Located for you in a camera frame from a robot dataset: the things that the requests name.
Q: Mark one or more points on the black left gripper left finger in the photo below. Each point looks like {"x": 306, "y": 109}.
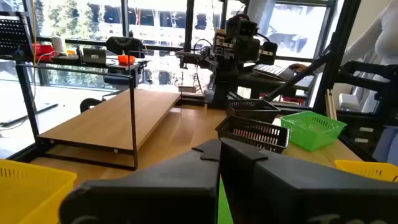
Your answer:
{"x": 174, "y": 193}

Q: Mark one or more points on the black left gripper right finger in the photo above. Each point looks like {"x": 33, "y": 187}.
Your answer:
{"x": 295, "y": 196}

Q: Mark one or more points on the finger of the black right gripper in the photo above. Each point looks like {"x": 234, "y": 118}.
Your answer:
{"x": 240, "y": 49}
{"x": 253, "y": 49}

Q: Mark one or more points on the black plastic basket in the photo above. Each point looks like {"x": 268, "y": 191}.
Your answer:
{"x": 252, "y": 133}
{"x": 252, "y": 109}

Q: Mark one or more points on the yellow plastic basket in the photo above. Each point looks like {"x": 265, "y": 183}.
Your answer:
{"x": 28, "y": 189}
{"x": 370, "y": 169}

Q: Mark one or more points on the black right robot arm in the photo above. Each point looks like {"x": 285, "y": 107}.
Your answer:
{"x": 222, "y": 84}

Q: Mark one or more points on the dark laptop computer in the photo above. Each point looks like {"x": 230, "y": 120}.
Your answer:
{"x": 272, "y": 71}

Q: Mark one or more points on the person's hand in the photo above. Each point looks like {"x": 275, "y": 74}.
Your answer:
{"x": 298, "y": 67}

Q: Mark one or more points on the black box with white labels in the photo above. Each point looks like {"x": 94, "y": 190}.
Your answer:
{"x": 351, "y": 138}

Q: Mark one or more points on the beige wooden strip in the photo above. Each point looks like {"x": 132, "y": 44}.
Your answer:
{"x": 331, "y": 105}

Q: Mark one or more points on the black office chair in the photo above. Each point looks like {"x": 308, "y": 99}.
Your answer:
{"x": 367, "y": 68}

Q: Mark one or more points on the orange object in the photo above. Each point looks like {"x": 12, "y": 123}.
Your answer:
{"x": 126, "y": 59}

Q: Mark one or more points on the black chair headrest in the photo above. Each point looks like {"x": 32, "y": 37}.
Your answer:
{"x": 124, "y": 45}

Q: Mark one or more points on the person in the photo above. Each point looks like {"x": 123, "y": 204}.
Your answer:
{"x": 385, "y": 37}

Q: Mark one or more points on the small grey device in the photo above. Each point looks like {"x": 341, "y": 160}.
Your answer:
{"x": 94, "y": 56}

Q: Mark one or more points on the white cylinder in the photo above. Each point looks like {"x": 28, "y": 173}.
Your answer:
{"x": 58, "y": 45}

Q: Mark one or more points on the red box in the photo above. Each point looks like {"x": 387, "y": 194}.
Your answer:
{"x": 43, "y": 50}

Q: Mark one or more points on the black perforated panel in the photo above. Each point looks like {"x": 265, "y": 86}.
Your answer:
{"x": 14, "y": 34}

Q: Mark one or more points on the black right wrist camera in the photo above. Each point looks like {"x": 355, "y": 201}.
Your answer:
{"x": 241, "y": 26}

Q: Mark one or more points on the black window frame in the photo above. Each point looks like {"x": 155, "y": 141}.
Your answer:
{"x": 188, "y": 25}

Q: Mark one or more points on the wooden shelf with black frame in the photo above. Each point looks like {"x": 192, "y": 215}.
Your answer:
{"x": 109, "y": 121}

